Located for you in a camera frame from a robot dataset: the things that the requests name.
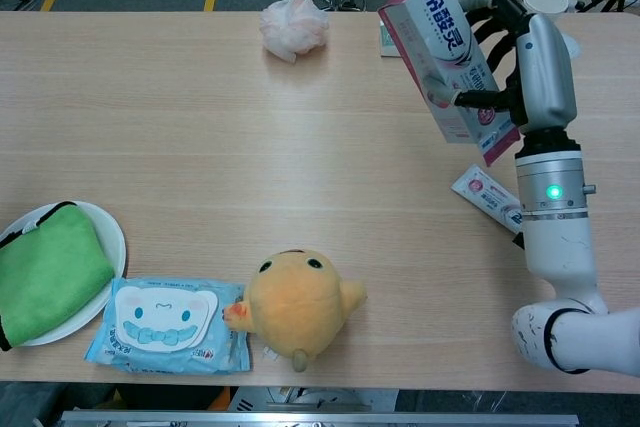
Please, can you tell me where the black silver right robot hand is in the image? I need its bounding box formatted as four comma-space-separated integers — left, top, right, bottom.
422, 0, 579, 136

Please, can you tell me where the white pink toothpaste box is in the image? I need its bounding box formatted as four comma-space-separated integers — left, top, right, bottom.
377, 0, 522, 168

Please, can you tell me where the white pink toothpaste tube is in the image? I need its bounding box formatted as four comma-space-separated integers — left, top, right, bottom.
450, 163, 525, 236

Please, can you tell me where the small green white box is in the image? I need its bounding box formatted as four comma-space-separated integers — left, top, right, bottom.
378, 19, 401, 58

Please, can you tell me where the plain white paper cup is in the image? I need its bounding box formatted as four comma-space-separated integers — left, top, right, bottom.
563, 29, 584, 61

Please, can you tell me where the pink white bath loofah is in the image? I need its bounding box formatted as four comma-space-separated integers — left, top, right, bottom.
258, 0, 331, 64

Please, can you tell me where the yellow plush toy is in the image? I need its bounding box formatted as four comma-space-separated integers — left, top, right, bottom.
223, 248, 369, 373

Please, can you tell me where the blue wet wipes pack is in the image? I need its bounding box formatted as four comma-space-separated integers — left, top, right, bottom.
83, 275, 251, 376

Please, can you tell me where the white plate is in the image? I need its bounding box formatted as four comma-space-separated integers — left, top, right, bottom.
0, 200, 128, 348

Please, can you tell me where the green folded towel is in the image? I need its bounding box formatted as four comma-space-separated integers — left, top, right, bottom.
0, 200, 116, 352

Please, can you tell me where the aluminium profile rail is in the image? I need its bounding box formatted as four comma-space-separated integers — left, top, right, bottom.
59, 410, 580, 427

